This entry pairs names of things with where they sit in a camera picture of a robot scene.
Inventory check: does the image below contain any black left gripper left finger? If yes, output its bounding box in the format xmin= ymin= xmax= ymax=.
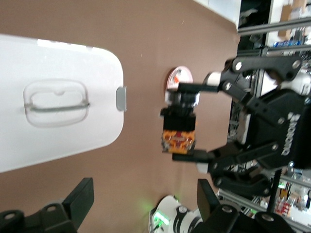
xmin=0 ymin=177 xmax=95 ymax=233

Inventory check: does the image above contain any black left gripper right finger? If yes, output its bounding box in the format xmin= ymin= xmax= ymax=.
xmin=191 ymin=179 xmax=296 ymax=233

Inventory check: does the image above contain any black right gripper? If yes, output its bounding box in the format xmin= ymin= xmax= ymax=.
xmin=172 ymin=57 xmax=311 ymax=198

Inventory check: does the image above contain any white lidded storage box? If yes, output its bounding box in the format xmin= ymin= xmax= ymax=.
xmin=0 ymin=33 xmax=128 ymax=174

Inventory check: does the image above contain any pale pink round plate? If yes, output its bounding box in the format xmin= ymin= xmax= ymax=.
xmin=166 ymin=66 xmax=194 ymax=91

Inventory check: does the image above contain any brown table mat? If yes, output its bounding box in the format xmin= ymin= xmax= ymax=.
xmin=0 ymin=0 xmax=240 ymax=233

